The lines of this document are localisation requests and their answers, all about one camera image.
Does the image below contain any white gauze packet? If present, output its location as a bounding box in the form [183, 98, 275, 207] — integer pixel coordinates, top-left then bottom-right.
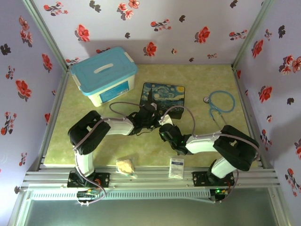
[168, 157, 185, 181]

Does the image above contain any starry night mouse pad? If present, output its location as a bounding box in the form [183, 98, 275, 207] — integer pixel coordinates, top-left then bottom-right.
[140, 82, 186, 120]

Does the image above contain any light blue stethoscope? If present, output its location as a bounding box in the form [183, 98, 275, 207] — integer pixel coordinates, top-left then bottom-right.
[203, 90, 236, 128]

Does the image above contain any bag of yellow snacks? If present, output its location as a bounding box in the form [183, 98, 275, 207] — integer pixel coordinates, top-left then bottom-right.
[115, 158, 138, 179]

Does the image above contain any white plastic storage box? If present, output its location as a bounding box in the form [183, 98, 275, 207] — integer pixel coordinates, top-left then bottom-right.
[74, 70, 136, 108]

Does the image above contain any blue lidded storage box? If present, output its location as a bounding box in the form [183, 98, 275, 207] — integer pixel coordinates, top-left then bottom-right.
[70, 46, 139, 97]

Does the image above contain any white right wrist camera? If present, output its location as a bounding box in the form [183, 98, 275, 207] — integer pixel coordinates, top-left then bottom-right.
[158, 116, 174, 126]

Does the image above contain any grey right arm cable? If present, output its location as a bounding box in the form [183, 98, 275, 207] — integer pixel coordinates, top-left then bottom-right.
[161, 105, 261, 204]

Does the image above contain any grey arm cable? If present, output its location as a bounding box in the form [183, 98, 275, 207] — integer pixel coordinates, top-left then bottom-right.
[72, 101, 148, 206]
[161, 105, 261, 204]

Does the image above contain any grey left arm cable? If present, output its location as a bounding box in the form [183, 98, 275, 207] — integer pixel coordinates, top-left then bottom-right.
[72, 101, 148, 206]

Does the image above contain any aluminium front rail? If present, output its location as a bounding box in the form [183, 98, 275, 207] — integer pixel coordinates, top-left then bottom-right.
[23, 165, 281, 189]

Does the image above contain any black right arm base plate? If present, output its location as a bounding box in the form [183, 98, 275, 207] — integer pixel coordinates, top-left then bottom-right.
[192, 171, 236, 187]

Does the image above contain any white slotted cable duct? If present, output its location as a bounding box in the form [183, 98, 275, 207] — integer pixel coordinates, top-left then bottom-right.
[30, 189, 212, 201]

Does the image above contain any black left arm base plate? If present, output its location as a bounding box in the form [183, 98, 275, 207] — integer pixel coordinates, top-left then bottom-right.
[67, 171, 111, 188]

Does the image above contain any aluminium frame side rail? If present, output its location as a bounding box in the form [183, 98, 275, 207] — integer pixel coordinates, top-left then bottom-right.
[232, 67, 268, 168]
[38, 70, 71, 166]

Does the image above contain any aluminium frame corner post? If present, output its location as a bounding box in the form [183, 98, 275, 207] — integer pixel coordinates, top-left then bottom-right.
[231, 0, 276, 69]
[22, 0, 71, 69]

